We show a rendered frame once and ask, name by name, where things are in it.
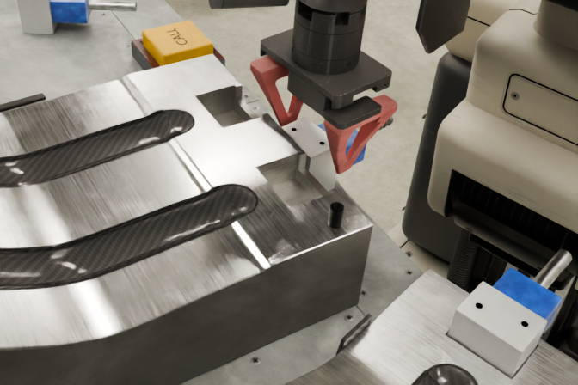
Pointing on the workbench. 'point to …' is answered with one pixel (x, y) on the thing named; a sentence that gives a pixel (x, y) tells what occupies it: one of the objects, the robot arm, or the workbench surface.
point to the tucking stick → (21, 101)
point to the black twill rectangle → (353, 333)
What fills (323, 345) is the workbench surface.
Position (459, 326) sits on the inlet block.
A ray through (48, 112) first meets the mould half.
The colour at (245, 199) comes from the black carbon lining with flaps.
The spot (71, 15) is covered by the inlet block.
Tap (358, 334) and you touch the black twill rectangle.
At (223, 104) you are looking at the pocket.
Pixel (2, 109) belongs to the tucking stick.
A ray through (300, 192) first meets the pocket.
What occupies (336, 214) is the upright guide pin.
